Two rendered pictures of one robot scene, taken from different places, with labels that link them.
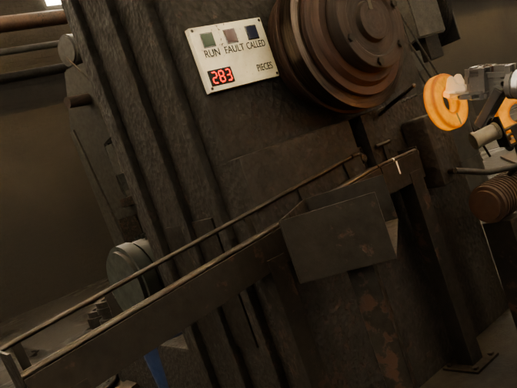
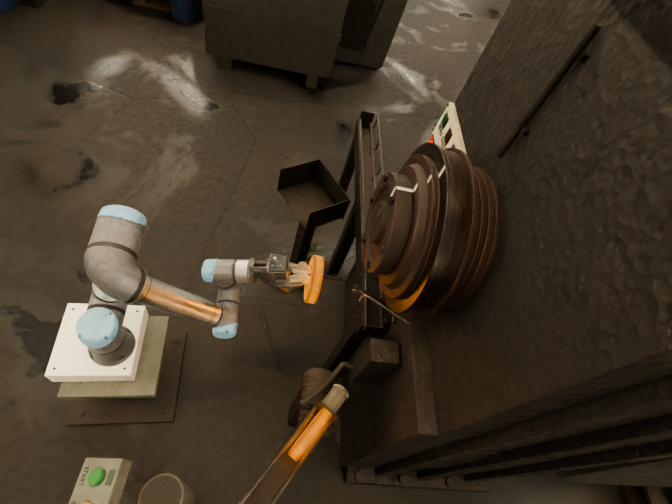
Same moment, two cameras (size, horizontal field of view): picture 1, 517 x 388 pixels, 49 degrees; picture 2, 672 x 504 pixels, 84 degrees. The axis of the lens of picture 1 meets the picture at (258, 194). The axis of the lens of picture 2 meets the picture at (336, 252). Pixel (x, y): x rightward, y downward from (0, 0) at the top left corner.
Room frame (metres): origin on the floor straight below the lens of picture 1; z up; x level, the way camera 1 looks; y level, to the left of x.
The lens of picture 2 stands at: (1.85, -1.17, 1.87)
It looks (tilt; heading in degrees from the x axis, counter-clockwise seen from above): 53 degrees down; 111
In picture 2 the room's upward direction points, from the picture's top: 23 degrees clockwise
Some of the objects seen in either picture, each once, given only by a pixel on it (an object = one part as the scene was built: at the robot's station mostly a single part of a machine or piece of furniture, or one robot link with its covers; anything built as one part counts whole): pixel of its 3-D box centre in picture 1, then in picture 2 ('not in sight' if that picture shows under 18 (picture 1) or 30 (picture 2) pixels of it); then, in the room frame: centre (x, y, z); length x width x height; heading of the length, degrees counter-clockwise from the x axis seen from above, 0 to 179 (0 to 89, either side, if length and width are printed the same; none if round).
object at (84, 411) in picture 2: not in sight; (127, 366); (1.15, -1.09, 0.13); 0.40 x 0.40 x 0.26; 44
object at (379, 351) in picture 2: (428, 152); (374, 363); (1.91, -0.58, 0.68); 0.11 x 0.08 x 0.24; 37
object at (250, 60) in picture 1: (235, 54); (443, 149); (1.64, -0.07, 1.15); 0.26 x 0.02 x 0.18; 127
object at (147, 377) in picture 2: not in sight; (118, 354); (1.15, -1.09, 0.28); 0.32 x 0.32 x 0.04; 44
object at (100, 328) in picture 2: not in sight; (101, 328); (1.15, -1.09, 0.54); 0.13 x 0.12 x 0.14; 133
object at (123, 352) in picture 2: not in sight; (109, 341); (1.15, -1.09, 0.43); 0.15 x 0.15 x 0.10
